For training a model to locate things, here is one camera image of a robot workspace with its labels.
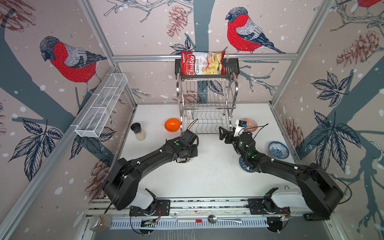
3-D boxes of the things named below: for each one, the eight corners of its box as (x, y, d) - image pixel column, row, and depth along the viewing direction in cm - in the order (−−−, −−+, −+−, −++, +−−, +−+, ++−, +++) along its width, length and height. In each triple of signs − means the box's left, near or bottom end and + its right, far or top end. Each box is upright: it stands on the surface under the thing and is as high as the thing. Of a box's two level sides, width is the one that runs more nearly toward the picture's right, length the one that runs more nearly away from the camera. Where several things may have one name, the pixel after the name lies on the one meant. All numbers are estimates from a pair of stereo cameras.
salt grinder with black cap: (135, 140, 102) (129, 130, 92) (138, 133, 106) (132, 122, 96) (144, 140, 102) (139, 130, 92) (146, 133, 106) (141, 122, 96)
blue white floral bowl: (270, 158, 93) (273, 155, 89) (265, 145, 99) (268, 141, 95) (287, 158, 93) (291, 155, 89) (281, 145, 99) (285, 141, 95)
